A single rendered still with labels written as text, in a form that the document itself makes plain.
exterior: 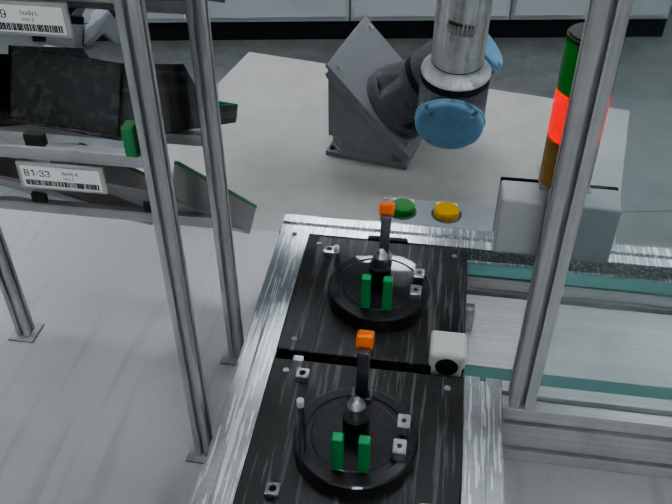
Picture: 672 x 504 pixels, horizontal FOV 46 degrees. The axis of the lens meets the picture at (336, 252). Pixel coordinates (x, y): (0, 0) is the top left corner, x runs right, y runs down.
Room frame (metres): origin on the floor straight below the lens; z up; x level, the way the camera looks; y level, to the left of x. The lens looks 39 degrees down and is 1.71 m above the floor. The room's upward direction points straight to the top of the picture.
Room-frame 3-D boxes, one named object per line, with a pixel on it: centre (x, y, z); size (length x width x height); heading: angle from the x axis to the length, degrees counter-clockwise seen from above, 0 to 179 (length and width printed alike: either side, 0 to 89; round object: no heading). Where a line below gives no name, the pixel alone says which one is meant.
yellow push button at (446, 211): (1.01, -0.17, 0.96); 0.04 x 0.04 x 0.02
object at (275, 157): (1.34, -0.10, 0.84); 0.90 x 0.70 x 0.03; 71
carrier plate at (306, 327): (0.81, -0.06, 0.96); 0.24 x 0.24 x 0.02; 82
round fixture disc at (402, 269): (0.81, -0.06, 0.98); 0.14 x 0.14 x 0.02
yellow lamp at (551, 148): (0.66, -0.23, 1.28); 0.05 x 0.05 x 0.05
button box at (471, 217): (1.01, -0.17, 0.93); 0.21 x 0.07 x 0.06; 82
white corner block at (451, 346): (0.70, -0.14, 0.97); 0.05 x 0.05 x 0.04; 82
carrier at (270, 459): (0.56, -0.02, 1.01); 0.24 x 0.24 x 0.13; 82
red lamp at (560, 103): (0.66, -0.23, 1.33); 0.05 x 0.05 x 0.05
